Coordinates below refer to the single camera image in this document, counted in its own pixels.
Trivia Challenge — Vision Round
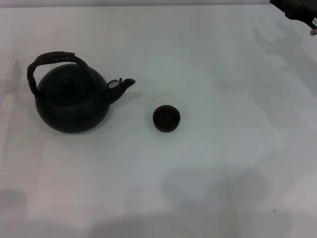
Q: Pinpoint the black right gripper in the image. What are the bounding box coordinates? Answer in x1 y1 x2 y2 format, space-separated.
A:
269 0 317 28

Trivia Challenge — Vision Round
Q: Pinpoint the small dark brown teacup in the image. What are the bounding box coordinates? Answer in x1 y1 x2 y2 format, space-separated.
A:
152 105 181 133

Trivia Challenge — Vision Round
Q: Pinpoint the black round teapot with handle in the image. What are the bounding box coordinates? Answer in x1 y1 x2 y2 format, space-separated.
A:
27 51 137 134

